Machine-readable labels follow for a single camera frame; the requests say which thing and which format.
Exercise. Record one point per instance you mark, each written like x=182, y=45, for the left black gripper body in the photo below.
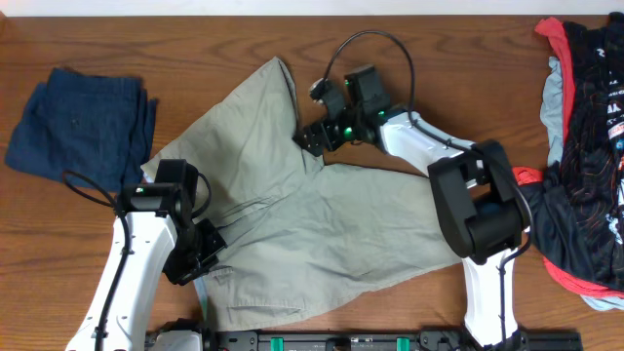
x=195, y=248

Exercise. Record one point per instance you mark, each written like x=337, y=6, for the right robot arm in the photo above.
x=480, y=207

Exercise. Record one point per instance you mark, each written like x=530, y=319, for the light blue garment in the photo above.
x=552, y=111

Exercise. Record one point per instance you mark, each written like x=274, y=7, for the folded navy blue shorts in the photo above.
x=99, y=127

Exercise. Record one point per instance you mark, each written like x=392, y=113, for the red garment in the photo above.
x=565, y=146

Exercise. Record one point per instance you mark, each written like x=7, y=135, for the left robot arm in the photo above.
x=154, y=234

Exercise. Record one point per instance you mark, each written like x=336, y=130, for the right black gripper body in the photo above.
x=340, y=131

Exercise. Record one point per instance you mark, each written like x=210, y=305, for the khaki shorts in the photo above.
x=302, y=237

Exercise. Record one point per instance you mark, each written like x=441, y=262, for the black patterned shirt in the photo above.
x=592, y=161

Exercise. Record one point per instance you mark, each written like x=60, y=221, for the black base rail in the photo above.
x=189, y=335

